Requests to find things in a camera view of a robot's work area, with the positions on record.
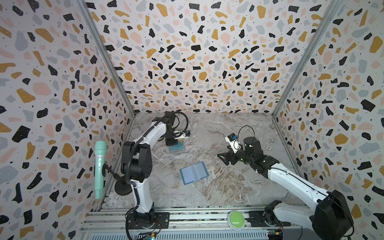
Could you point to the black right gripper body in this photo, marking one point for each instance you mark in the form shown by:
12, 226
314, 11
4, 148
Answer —
243, 155

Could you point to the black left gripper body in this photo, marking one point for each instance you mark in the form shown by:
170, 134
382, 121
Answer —
171, 139

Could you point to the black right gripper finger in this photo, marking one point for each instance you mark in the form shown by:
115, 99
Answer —
224, 155
226, 160

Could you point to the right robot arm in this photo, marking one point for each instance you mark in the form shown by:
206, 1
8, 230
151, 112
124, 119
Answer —
326, 213

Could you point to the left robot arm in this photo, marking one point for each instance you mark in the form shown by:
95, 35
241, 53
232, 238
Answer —
137, 165

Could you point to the teal VIP card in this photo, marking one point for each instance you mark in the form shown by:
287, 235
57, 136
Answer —
178, 147

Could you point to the green round button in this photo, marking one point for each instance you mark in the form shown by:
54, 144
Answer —
236, 220

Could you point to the black microphone stand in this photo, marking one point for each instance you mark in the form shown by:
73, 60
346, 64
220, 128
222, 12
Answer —
121, 186

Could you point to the mint green microphone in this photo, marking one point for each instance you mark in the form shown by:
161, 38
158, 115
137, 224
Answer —
100, 158

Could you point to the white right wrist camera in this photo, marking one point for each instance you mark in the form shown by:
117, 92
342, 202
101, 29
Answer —
233, 141

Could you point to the aluminium corner post right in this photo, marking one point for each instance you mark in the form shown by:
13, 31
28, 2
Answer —
330, 12

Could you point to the aluminium corner post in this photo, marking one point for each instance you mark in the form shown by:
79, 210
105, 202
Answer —
330, 12
86, 15

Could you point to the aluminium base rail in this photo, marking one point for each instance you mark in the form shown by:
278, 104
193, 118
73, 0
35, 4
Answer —
194, 223

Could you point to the aluminium corner post left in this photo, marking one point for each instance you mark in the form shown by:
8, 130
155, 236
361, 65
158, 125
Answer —
86, 15

